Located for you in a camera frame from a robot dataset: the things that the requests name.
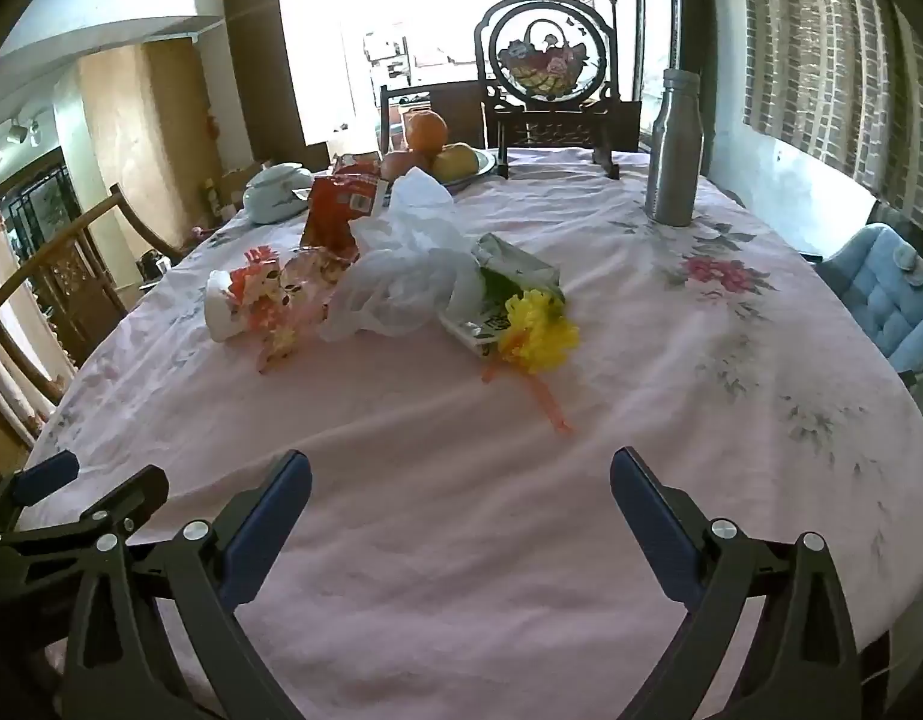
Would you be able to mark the yellow artificial flower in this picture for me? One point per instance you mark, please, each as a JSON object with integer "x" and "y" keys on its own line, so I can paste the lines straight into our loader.
{"x": 540, "y": 334}

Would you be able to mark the yellow apple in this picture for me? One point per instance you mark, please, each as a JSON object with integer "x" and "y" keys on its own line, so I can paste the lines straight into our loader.
{"x": 454, "y": 161}

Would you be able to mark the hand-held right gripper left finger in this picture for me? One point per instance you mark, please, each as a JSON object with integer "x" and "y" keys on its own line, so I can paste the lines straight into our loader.
{"x": 270, "y": 525}

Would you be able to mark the silver foil snack bag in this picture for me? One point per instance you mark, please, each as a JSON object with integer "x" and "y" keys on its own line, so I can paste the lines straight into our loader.
{"x": 334, "y": 210}

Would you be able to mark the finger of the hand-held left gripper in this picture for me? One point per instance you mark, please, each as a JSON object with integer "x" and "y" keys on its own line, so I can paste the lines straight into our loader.
{"x": 49, "y": 474}
{"x": 135, "y": 491}

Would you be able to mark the pink floral tablecloth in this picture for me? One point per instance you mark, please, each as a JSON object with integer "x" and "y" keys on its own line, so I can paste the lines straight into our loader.
{"x": 469, "y": 540}

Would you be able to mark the red apple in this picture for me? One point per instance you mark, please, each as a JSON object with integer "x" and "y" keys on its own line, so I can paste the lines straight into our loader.
{"x": 401, "y": 165}

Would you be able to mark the blue cushioned chair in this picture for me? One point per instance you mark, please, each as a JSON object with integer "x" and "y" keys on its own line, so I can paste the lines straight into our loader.
{"x": 874, "y": 292}

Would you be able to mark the green white crumpled packet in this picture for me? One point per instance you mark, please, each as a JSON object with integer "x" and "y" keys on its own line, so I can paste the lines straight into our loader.
{"x": 514, "y": 262}

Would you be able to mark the brick pattern curtain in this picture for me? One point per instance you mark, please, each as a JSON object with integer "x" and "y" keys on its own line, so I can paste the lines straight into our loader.
{"x": 821, "y": 52}

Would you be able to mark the wooden armchair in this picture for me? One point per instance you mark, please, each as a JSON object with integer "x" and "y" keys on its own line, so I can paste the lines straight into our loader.
{"x": 79, "y": 300}

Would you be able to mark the small dark container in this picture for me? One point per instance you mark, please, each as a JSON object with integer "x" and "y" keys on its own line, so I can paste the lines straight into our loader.
{"x": 152, "y": 266}

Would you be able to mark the dark wooden chair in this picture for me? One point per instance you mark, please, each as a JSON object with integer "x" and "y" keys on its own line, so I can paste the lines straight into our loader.
{"x": 626, "y": 127}
{"x": 461, "y": 112}

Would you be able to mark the small printed cardboard box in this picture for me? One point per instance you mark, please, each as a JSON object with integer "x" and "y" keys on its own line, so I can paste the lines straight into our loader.
{"x": 473, "y": 331}

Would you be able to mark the small red packet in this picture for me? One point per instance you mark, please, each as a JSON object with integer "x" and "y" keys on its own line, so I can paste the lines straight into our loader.
{"x": 356, "y": 163}

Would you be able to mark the floral print clear wrapper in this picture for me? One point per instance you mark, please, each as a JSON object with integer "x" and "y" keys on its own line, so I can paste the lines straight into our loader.
{"x": 296, "y": 292}

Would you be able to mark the round ornamental screen on stand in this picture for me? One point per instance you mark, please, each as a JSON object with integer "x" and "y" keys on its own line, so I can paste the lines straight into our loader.
{"x": 548, "y": 60}

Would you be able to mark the white plastic bag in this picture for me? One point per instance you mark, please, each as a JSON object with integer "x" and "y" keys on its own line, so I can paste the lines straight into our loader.
{"x": 401, "y": 270}

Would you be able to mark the white lidded bowl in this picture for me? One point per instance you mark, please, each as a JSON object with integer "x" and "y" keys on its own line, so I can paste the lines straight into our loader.
{"x": 274, "y": 195}

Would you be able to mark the ceiling spotlight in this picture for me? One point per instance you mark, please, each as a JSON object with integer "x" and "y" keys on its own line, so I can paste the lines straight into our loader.
{"x": 19, "y": 131}

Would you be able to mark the metal bottle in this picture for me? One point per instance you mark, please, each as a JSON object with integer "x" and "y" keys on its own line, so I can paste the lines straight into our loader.
{"x": 673, "y": 165}

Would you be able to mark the fruit plate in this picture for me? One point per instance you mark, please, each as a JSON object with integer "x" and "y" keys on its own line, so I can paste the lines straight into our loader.
{"x": 476, "y": 171}

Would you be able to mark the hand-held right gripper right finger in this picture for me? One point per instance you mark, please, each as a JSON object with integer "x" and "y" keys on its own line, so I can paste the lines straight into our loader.
{"x": 653, "y": 525}

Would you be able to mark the orange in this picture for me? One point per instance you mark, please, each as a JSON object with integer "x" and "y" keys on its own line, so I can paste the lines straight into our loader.
{"x": 425, "y": 131}

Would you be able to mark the dark wooden display cabinet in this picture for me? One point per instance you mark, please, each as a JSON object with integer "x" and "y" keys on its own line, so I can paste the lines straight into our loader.
{"x": 41, "y": 202}

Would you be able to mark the brown wardrobe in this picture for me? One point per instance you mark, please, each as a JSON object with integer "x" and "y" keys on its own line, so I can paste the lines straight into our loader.
{"x": 266, "y": 67}

